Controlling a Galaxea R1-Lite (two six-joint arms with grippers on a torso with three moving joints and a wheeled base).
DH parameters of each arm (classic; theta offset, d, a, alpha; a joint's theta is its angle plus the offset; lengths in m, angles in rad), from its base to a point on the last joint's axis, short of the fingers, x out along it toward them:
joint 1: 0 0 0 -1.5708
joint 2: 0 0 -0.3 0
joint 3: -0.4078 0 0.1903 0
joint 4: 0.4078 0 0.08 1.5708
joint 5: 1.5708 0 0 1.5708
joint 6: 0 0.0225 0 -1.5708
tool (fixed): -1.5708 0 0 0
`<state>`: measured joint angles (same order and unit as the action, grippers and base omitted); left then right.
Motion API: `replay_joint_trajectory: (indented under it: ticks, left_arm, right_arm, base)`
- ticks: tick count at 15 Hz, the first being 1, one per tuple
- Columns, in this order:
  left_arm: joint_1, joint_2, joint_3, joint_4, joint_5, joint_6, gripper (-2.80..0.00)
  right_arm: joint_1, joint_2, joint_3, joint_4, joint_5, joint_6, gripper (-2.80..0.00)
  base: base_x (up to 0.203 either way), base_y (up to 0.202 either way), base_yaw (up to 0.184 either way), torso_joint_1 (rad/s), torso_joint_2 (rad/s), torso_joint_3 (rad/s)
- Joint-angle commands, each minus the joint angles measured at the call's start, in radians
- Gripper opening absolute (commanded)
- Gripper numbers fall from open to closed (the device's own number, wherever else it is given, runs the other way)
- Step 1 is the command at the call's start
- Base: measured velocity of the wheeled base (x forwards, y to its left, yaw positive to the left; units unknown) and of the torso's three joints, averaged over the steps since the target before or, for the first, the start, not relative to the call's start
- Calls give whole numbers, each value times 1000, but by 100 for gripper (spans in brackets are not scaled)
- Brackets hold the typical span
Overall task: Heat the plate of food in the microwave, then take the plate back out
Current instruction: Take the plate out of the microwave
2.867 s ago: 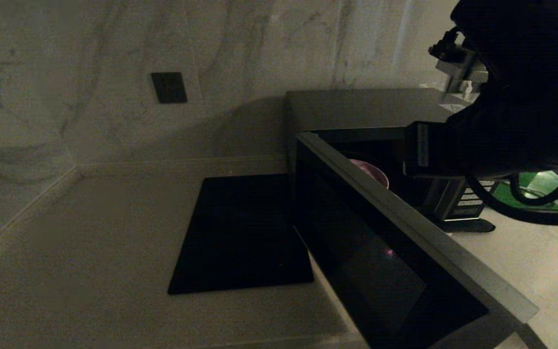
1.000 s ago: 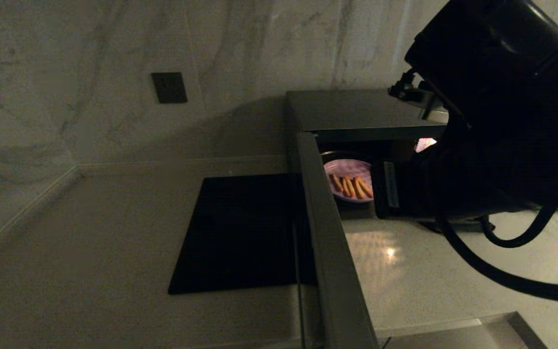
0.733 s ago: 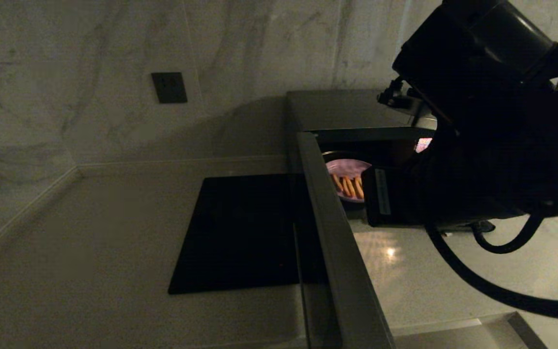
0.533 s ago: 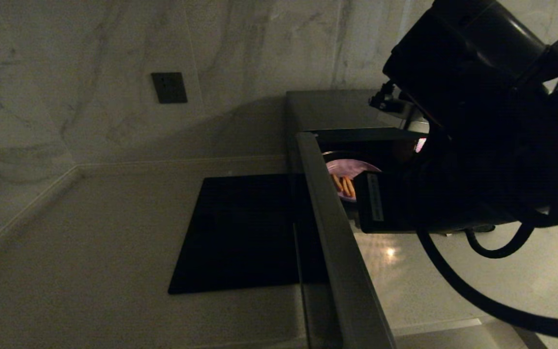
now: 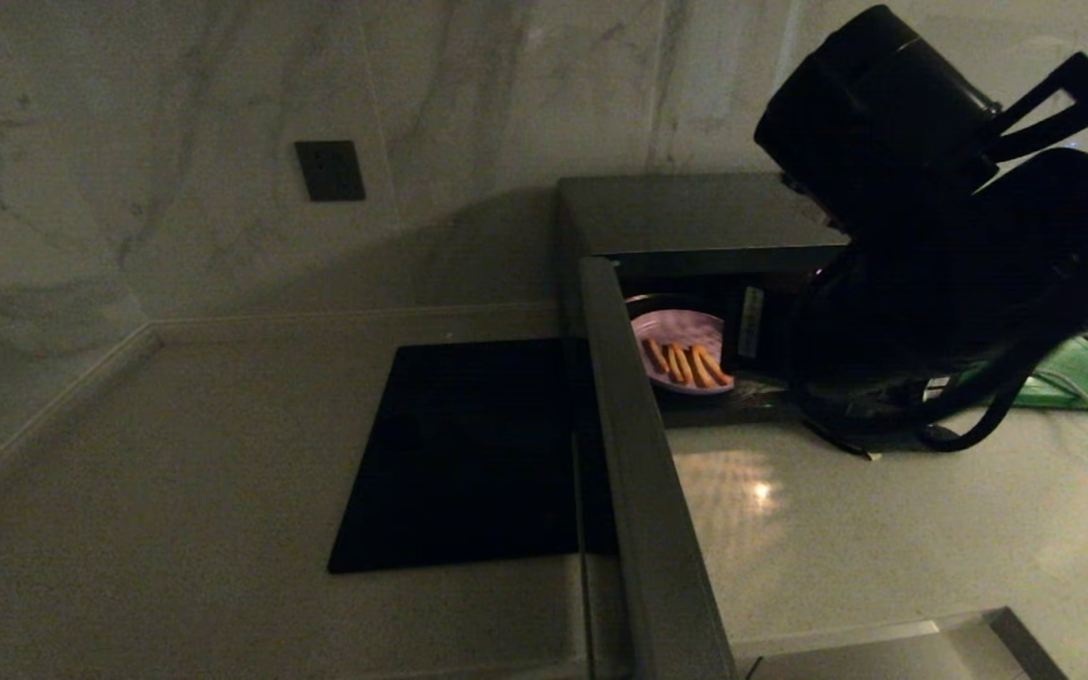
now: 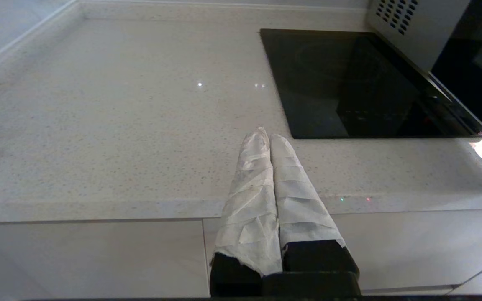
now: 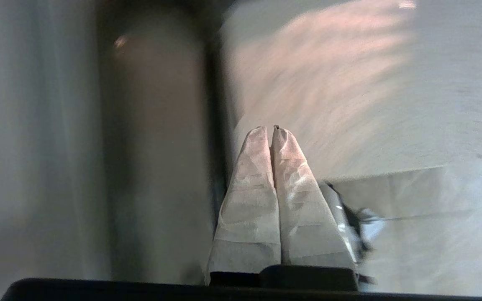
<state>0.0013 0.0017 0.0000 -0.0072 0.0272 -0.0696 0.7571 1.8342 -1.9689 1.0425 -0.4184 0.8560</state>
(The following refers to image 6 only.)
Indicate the left gripper wrapped left finger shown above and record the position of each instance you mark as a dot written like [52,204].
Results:
[247,209]

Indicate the left gripper wrapped right finger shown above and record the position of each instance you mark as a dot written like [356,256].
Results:
[303,209]

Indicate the black glass microwave door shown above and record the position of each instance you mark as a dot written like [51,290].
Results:
[475,83]

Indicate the black glass induction cooktop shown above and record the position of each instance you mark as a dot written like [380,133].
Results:
[349,83]

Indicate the beige wide cabinet front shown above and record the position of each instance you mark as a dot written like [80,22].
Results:
[412,246]
[90,259]

